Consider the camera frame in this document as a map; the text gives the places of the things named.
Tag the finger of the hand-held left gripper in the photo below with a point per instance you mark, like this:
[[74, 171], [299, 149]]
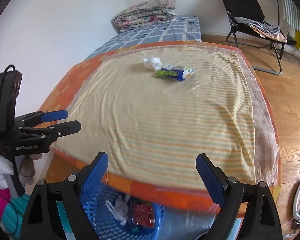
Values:
[[55, 115], [65, 128]]

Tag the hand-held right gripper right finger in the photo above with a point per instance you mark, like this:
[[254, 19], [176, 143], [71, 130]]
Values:
[[210, 180]]

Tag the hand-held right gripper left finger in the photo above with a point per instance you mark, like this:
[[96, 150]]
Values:
[[95, 177]]

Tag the white plastic bag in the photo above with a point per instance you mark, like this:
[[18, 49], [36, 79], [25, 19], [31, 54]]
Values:
[[120, 208]]

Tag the blue plastic basket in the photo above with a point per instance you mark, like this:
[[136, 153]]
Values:
[[107, 230]]

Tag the red packet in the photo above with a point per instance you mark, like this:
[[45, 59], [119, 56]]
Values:
[[143, 215]]

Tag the beige plush toy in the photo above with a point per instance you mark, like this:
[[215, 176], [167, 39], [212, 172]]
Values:
[[27, 167]]

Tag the white fluffy cloth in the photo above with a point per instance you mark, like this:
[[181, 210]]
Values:
[[0, 165]]

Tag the orange flowered bed sheet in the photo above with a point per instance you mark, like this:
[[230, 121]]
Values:
[[65, 85]]

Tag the clear plastic bag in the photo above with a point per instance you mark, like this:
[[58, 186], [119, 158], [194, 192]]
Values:
[[190, 225]]

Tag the teal cloth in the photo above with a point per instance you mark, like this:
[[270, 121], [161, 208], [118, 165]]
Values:
[[13, 215]]

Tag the striped yellow towel blanket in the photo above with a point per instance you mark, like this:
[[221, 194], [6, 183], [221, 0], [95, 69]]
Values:
[[152, 117]]

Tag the blue and green snack packet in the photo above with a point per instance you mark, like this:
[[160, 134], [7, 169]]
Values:
[[177, 74]]

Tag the crumpled white tissue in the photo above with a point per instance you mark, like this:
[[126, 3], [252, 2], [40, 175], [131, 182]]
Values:
[[152, 61]]

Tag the blue plaid bed sheet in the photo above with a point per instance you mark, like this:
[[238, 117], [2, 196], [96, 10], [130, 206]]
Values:
[[152, 32]]

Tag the folded floral quilt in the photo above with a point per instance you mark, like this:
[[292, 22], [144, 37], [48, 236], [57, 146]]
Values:
[[145, 12]]

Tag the striped cloth on chair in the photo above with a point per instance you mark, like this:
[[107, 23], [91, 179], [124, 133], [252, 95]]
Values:
[[265, 28]]

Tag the black folding chair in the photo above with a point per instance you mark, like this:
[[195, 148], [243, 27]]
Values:
[[240, 2]]

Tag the green striped hanging towel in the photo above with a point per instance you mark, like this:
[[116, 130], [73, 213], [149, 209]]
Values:
[[292, 10]]

